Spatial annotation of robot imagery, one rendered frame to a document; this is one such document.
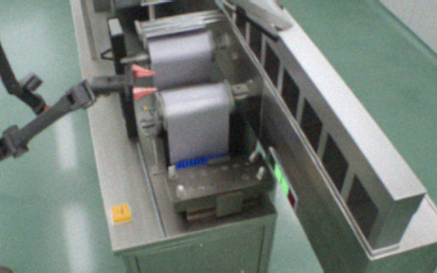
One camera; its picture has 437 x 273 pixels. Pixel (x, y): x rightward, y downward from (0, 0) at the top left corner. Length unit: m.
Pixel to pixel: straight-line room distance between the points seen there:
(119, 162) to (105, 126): 0.26
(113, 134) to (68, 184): 1.14
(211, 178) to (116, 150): 0.53
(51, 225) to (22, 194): 0.36
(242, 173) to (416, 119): 2.32
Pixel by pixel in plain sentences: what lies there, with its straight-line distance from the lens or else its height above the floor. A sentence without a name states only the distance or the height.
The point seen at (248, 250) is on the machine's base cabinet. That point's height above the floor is 0.68.
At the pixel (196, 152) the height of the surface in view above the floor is 1.06.
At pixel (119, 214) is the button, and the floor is 0.92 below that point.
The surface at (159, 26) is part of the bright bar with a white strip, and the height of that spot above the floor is 1.45.
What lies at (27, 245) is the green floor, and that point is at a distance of 3.16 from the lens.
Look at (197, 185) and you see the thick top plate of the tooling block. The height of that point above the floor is 1.03.
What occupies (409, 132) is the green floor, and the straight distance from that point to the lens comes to 3.90.
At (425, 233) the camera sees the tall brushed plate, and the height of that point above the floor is 1.44.
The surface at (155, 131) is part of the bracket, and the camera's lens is 1.93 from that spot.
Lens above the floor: 2.45
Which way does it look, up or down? 48 degrees down
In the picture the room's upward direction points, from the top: 4 degrees counter-clockwise
